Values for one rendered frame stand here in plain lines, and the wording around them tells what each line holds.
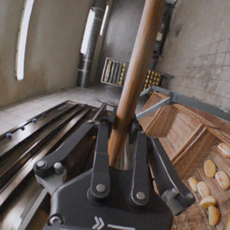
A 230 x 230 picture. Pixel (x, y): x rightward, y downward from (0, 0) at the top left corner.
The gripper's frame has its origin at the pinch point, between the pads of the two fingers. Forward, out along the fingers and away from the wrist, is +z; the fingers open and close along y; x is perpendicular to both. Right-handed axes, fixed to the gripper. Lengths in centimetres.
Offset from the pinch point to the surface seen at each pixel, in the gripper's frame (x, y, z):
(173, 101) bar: 2.2, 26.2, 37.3
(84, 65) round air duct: 7, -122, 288
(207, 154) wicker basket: -21, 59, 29
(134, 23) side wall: 247, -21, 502
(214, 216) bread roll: -36, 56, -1
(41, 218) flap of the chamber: -44.6, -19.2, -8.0
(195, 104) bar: 4, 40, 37
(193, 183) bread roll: -38, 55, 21
